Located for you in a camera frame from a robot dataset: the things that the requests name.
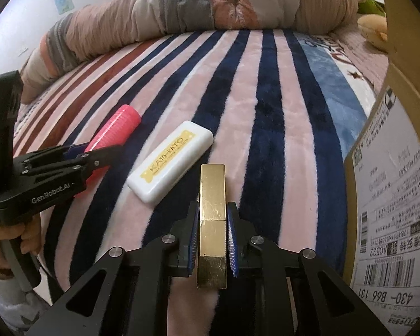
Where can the cardboard box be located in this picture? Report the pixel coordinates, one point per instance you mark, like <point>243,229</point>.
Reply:
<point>382,170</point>

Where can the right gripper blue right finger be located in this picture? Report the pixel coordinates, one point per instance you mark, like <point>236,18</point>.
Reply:
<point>236,240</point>

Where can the left forearm star sleeve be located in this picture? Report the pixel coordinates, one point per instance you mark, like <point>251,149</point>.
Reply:
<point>18,309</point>

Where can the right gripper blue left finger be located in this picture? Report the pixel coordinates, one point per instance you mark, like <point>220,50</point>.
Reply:
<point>188,238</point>

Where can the white Kato-Kato box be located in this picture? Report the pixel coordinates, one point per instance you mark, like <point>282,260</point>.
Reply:
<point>155,177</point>

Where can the tan plush toy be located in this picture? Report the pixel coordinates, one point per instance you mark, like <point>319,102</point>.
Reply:
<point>374,29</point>

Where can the rolled pink grey quilt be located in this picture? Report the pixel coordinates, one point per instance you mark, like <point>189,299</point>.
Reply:
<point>99,28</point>

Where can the left hand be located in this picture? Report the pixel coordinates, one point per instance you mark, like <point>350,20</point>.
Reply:
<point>26,237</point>

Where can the gold rectangular case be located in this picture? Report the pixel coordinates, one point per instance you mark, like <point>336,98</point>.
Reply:
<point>212,248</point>

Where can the blue wall sticker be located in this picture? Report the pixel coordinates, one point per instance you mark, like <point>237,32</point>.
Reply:
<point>64,6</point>

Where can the striped plush blanket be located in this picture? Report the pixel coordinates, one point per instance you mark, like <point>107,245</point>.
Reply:
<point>278,109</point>

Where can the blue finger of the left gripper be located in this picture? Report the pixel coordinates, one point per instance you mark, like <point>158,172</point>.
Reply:
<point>94,160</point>
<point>75,150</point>

